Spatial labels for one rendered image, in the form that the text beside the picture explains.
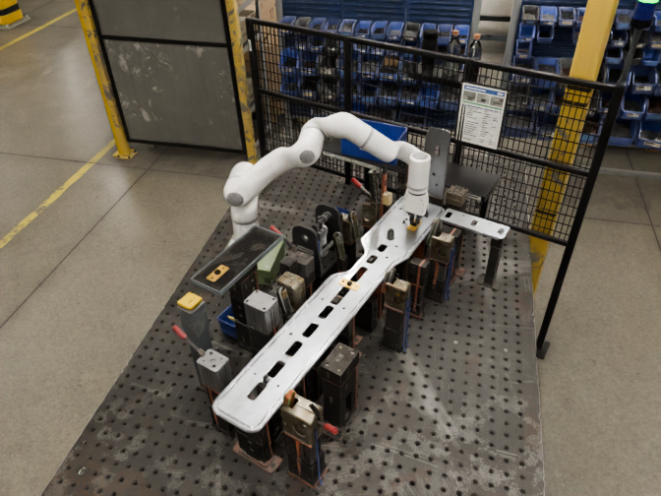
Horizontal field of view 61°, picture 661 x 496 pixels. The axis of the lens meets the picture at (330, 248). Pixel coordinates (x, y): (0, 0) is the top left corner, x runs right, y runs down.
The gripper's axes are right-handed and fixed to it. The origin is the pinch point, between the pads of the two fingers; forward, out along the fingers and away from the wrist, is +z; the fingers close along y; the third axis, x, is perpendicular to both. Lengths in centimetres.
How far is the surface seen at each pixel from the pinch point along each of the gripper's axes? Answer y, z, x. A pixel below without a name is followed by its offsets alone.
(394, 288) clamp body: 12.4, -0.2, -43.2
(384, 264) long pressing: 0.6, 3.3, -29.1
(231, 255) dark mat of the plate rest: -42, -13, -70
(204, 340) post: -36, 5, -96
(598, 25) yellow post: 44, -73, 58
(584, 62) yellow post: 43, -58, 58
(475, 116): 3, -26, 54
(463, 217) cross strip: 16.2, 3.3, 16.7
